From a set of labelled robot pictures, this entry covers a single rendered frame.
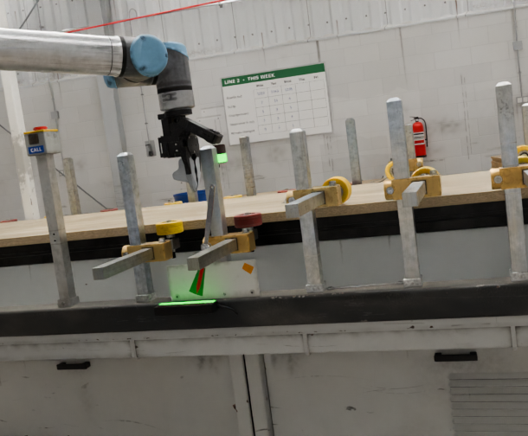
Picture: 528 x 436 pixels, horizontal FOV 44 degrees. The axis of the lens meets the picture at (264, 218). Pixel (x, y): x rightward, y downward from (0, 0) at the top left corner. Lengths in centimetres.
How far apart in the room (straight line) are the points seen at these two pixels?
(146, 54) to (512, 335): 108
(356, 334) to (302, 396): 42
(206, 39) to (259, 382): 749
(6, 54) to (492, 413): 156
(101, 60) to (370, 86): 748
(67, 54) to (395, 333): 103
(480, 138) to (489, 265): 704
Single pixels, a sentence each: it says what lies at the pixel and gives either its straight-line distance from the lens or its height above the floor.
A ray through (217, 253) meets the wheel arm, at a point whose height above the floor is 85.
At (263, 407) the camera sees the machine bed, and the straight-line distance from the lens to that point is 212.
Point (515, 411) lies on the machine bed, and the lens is 204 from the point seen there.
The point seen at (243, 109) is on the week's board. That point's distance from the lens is 901.
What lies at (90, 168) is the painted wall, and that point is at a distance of 979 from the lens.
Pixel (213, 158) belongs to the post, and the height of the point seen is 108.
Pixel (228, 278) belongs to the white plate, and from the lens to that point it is 177.
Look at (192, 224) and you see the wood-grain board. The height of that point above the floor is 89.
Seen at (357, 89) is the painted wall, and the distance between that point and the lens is 884.
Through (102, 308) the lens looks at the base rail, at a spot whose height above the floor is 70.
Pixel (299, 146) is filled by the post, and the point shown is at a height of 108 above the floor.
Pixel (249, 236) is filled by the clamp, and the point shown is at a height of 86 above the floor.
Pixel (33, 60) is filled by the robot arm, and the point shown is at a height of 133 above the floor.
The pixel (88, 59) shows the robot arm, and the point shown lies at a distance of 149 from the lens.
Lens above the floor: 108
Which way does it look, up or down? 6 degrees down
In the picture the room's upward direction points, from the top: 7 degrees counter-clockwise
